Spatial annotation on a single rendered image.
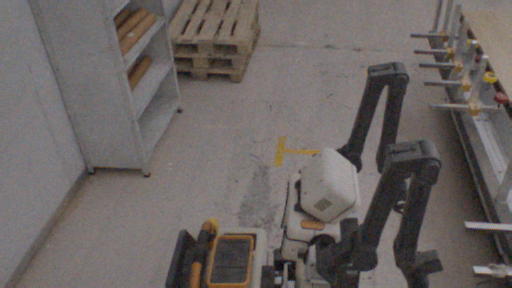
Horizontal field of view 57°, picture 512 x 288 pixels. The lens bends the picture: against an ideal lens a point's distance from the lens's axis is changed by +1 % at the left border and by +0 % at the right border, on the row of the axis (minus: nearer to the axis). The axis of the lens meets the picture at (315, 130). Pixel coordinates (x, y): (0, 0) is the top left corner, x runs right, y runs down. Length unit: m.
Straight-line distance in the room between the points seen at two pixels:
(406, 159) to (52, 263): 2.56
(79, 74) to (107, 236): 1.05
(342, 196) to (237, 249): 0.59
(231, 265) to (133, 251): 1.45
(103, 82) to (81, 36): 0.32
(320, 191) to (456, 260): 1.84
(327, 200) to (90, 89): 2.23
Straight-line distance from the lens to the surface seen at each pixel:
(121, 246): 3.26
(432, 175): 1.20
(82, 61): 3.27
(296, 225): 1.50
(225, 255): 1.87
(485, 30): 3.89
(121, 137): 3.51
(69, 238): 3.43
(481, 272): 1.99
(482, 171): 2.70
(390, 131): 1.67
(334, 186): 1.43
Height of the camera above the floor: 2.35
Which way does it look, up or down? 36 degrees down
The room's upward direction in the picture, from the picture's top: 2 degrees clockwise
